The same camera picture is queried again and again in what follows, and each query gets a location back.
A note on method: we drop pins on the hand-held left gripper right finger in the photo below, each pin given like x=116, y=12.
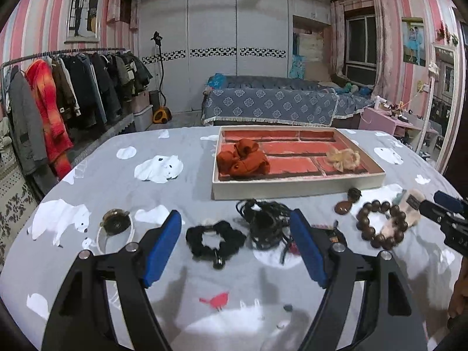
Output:
x=309, y=248

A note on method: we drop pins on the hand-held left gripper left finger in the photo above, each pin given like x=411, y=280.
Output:
x=164, y=248

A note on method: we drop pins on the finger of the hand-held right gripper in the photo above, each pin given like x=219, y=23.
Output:
x=449, y=201
x=433, y=212

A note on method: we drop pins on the beige fuzzy hair clip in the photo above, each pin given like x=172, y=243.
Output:
x=409, y=199

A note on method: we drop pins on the black scrunchie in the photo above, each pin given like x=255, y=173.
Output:
x=204, y=245

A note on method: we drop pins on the brown pendant with dark flower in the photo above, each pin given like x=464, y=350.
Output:
x=343, y=207

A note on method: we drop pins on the gold watch with white band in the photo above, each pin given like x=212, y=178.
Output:
x=115, y=221

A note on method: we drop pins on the white tray with red lining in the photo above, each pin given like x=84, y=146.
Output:
x=292, y=148

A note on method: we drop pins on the person's right hand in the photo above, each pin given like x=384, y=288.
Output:
x=459, y=299

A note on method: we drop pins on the beige scrunchie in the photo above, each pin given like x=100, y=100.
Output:
x=343, y=159

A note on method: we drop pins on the pink desk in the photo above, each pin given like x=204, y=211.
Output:
x=380, y=119

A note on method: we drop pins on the orange scrunchie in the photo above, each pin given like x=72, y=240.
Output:
x=243, y=161

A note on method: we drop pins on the white-framed mirror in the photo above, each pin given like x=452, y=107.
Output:
x=444, y=91

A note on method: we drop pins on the white bottle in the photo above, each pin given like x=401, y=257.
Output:
x=378, y=102

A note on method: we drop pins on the low cabinet with lace cover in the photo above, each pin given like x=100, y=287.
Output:
x=98, y=135

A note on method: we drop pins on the translucent storage box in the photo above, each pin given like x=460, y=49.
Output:
x=143, y=119

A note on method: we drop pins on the garment steamer with yellow base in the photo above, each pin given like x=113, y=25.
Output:
x=162, y=115

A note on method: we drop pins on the blue patterned bedspread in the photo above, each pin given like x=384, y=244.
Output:
x=267, y=106

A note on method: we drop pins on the pink storage box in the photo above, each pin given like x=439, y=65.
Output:
x=140, y=100

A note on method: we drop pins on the floral patterned cloth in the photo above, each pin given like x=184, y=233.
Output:
x=14, y=197

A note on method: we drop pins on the pink floral curtain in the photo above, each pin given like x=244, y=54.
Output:
x=387, y=40
x=338, y=36

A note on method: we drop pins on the bed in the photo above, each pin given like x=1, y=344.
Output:
x=263, y=82

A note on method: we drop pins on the blue pillow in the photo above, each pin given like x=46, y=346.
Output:
x=217, y=80

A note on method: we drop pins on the window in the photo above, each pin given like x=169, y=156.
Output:
x=360, y=47

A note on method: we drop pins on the blue cloth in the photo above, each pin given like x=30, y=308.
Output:
x=298, y=67

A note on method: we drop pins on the row of hanging clothes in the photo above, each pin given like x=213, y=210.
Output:
x=73, y=80

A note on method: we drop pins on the white sliding-door wardrobe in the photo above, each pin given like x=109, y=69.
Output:
x=219, y=25

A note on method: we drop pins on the metal clothes rack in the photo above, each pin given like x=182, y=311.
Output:
x=36, y=54

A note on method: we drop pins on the short pink curtain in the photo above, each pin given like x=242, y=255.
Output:
x=114, y=2

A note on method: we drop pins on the framed wedding poster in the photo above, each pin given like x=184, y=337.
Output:
x=83, y=7

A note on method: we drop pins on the wall socket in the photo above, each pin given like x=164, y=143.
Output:
x=424, y=88

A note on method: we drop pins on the couple wall poster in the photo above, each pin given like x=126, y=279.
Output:
x=414, y=42

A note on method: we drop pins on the artificial wall flowers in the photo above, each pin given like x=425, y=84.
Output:
x=448, y=34

